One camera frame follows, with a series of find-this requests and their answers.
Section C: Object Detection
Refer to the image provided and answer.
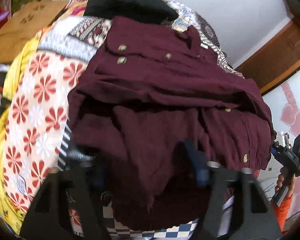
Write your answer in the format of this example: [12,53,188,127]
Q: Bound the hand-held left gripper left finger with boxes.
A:
[20,164,108,240]

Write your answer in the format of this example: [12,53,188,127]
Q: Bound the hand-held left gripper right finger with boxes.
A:
[185,140,283,240]

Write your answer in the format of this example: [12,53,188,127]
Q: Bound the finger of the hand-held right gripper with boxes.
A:
[270,142,282,164]

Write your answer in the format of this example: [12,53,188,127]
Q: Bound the maroon button shirt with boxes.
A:
[67,16,277,232]

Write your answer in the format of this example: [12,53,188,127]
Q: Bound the person's right forearm orange sleeve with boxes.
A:
[272,192,294,236]

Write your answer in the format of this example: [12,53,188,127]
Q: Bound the folded black clothes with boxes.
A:
[84,0,182,25]

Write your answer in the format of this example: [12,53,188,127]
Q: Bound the person's right hand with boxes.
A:
[276,172,296,195]

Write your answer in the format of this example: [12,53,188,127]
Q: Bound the pink heart sticker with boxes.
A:
[281,104,300,136]

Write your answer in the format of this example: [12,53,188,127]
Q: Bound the white sliding wardrobe door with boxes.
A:
[252,62,300,220]

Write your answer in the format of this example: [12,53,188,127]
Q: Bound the pink border strip sticker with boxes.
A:
[281,82,294,105]

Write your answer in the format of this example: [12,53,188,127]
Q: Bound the patchwork blanket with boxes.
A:
[2,0,245,240]

